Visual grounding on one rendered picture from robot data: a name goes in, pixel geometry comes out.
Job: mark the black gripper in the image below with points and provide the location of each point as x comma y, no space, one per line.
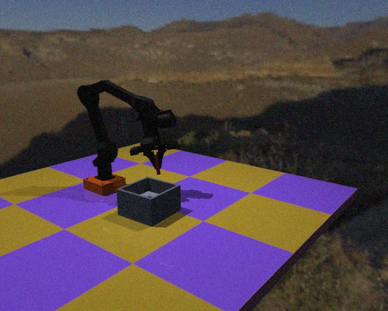
161,149

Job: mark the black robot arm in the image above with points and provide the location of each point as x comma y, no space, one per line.
106,149

